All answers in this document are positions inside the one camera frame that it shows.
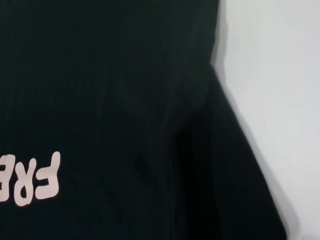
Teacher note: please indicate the black shirt with FREE print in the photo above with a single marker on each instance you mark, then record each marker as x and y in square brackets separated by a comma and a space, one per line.
[125, 87]

